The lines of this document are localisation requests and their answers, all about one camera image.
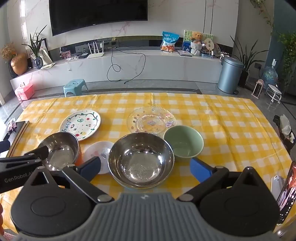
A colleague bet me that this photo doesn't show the blue snack bag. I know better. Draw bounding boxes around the blue snack bag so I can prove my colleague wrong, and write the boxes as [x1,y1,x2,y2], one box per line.
[160,31,179,52]

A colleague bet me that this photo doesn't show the brown teddy bear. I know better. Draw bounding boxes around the brown teddy bear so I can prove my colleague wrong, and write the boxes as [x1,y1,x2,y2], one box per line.
[190,32,204,43]

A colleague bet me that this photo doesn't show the large water bottle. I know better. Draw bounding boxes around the large water bottle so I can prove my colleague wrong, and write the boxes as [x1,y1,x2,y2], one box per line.
[262,65,279,87]

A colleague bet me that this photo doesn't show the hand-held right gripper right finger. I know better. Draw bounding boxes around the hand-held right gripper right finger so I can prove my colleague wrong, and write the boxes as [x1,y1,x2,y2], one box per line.
[177,158,270,202]

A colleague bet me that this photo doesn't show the wooden fan ornament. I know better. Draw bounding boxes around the wooden fan ornament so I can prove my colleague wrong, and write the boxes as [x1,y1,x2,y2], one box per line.
[202,38,214,56]

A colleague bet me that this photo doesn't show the pink storage box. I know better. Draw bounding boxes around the pink storage box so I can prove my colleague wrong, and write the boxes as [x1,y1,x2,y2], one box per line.
[14,83,35,101]

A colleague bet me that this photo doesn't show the white phone stand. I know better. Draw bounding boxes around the white phone stand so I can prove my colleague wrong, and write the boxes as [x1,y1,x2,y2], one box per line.
[270,176,285,200]

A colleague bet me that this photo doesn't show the grey-blue trash can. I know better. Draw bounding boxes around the grey-blue trash can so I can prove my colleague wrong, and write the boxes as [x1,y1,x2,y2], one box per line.
[217,56,244,94]

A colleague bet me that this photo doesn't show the framed picture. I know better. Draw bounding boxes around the framed picture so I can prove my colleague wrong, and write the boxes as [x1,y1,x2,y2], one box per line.
[37,38,53,65]

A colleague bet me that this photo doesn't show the black smartphone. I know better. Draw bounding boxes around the black smartphone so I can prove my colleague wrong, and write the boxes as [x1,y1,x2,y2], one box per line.
[276,161,296,225]

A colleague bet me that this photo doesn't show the orange-sided steel bowl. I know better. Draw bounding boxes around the orange-sided steel bowl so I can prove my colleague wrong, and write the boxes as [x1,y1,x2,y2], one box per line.
[37,132,82,171]

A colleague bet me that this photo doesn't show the white fruit-painted plate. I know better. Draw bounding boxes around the white fruit-painted plate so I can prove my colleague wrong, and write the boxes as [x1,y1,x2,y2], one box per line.
[59,109,101,141]

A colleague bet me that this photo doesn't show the hanging vine plant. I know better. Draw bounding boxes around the hanging vine plant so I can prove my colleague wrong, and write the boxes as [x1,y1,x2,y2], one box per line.
[251,0,274,35]

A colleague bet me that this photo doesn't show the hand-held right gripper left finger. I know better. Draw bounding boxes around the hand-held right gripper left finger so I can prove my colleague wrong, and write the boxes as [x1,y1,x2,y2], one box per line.
[22,156,115,204]

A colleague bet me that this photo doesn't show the person's left hand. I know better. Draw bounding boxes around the person's left hand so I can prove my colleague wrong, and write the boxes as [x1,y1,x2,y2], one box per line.
[0,202,5,235]

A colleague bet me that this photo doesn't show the clear glass plate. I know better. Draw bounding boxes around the clear glass plate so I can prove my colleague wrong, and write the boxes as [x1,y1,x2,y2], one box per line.
[126,107,176,137]

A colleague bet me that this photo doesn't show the potted long-leaf plant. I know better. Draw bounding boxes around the potted long-leaf plant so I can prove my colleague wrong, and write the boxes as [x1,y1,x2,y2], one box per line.
[230,35,266,88]

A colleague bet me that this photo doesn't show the green painting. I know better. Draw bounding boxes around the green painting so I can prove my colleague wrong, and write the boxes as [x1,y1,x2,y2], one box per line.
[183,30,213,50]

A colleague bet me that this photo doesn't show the light blue plastic stool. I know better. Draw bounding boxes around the light blue plastic stool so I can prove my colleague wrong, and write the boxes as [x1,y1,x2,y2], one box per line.
[63,79,89,97]

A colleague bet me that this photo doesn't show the small white plate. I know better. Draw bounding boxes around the small white plate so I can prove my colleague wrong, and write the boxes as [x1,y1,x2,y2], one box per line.
[83,141,115,175]

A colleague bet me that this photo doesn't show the gold vase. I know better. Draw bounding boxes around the gold vase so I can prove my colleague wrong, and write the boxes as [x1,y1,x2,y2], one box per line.
[10,53,28,75]

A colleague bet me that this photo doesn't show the leafy green plant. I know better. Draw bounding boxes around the leafy green plant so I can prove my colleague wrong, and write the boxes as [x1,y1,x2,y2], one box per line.
[276,32,296,88]

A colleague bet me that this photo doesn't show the large stainless steel bowl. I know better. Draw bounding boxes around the large stainless steel bowl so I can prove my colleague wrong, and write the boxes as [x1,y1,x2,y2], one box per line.
[108,133,175,189]

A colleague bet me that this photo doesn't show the yellow checked tablecloth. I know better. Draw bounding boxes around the yellow checked tablecloth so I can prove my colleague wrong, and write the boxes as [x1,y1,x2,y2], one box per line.
[0,92,294,234]

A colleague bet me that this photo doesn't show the black cable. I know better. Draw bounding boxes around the black cable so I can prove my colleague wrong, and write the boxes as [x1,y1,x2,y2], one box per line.
[107,45,147,84]

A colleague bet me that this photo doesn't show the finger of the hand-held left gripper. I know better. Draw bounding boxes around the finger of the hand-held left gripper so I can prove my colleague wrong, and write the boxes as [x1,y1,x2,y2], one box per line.
[23,146,49,163]

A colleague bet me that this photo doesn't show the white router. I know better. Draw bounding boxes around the white router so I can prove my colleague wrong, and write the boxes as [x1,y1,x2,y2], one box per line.
[87,40,105,59]

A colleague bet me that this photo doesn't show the dried flowers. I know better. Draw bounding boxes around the dried flowers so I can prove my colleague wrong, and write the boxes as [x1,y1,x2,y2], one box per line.
[0,43,18,61]

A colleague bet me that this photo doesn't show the white round stand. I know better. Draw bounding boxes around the white round stand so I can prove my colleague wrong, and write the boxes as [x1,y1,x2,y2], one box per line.
[265,84,282,103]

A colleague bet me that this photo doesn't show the dark blue object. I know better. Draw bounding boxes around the dark blue object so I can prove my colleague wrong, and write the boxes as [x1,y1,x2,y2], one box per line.
[0,140,11,153]

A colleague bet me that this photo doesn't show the white television cabinet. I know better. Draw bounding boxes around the white television cabinet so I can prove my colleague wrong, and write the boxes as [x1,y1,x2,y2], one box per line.
[10,47,223,93]

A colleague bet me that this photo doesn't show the green ceramic bowl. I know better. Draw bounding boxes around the green ceramic bowl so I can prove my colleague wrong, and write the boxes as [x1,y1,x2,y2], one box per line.
[163,125,204,163]

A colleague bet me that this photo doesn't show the dark tissue holder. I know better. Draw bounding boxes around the dark tissue holder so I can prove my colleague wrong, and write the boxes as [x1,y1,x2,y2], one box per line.
[273,115,296,156]

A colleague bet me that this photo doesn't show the pink heater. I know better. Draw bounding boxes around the pink heater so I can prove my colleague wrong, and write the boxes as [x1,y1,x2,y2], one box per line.
[252,79,264,99]

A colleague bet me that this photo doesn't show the black television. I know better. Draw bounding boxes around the black television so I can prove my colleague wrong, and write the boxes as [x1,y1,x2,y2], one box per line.
[48,0,148,36]

